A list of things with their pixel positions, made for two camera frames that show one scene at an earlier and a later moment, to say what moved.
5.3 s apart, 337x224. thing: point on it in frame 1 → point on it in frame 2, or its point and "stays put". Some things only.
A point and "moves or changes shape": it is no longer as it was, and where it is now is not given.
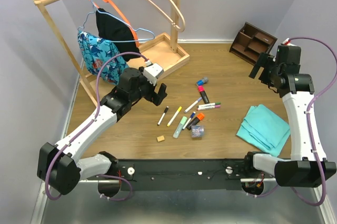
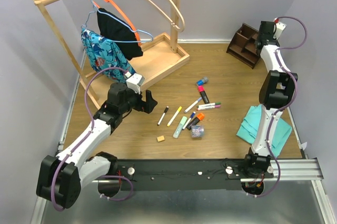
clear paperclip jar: x=197 y=131 stays put
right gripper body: x=272 y=69 → x=273 y=39
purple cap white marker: x=194 y=104 stays put
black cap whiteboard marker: x=162 y=115 stays put
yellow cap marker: x=171 y=120 stays put
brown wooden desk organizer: x=250 y=41 moves or changes shape
